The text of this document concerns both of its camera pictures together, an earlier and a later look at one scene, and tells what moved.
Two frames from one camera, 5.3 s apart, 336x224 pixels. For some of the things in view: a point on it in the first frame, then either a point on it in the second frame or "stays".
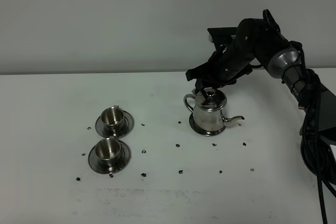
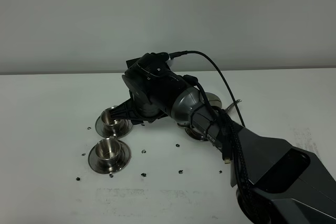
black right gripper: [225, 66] to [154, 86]
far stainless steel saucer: [129, 124] stays
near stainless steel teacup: [107, 151] stays
